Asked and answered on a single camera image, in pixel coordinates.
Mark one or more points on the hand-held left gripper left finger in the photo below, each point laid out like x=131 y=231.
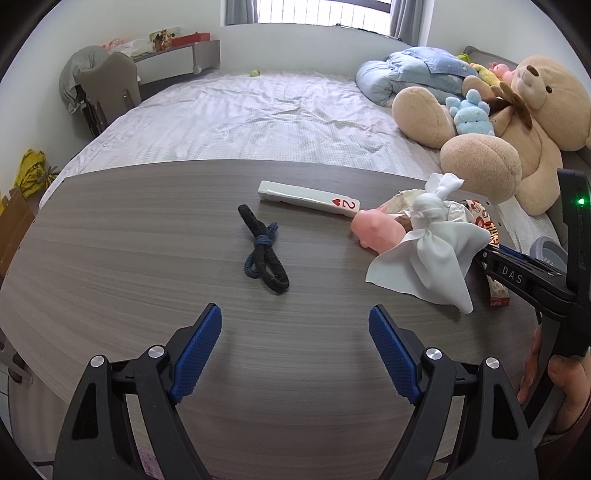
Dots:
x=196 y=355

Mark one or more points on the grey desk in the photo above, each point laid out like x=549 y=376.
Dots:
x=180 y=64

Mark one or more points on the small blue plush toy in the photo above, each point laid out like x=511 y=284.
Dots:
x=473 y=115

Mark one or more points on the light blue duvet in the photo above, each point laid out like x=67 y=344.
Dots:
x=406 y=74

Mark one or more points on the red and white snack wrapper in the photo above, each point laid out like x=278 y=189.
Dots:
x=487 y=221

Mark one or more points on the grey perforated plastic basket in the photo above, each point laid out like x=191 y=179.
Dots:
x=547 y=251

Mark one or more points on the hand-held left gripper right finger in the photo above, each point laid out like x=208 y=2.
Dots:
x=395 y=355

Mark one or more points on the white playing card box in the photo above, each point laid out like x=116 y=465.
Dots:
x=300 y=196

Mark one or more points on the grey curtain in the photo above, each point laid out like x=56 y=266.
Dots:
x=241 y=11
x=410 y=18

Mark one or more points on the grey cloth on chair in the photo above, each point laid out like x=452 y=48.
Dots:
x=76 y=74

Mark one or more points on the yellow plush toy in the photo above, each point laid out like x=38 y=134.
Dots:
x=485 y=74

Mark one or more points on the person's right hand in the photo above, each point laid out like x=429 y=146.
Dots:
x=572 y=387

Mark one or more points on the large beige teddy bear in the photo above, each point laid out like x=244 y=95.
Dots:
x=531 y=138

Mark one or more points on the yellow bag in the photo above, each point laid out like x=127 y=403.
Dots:
x=32 y=173

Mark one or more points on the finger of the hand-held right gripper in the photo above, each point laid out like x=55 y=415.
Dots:
x=526 y=259
x=512 y=277

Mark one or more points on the green plush toy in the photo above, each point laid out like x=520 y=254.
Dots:
x=463 y=57

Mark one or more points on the white knotted tissue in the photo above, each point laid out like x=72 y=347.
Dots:
x=434 y=258

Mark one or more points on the pink plush toy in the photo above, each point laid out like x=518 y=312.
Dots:
x=502 y=71

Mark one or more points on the red flat box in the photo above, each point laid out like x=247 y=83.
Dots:
x=194 y=37

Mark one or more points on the pink rubber toy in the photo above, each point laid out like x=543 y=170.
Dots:
x=376 y=228

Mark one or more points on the grey chair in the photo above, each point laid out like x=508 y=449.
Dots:
x=111 y=87

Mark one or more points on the bed with lilac sheet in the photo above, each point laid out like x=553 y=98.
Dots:
x=240 y=115

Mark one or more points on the window with bars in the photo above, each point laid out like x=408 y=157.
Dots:
x=323 y=11

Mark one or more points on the picture card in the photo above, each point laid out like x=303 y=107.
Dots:
x=160 y=39

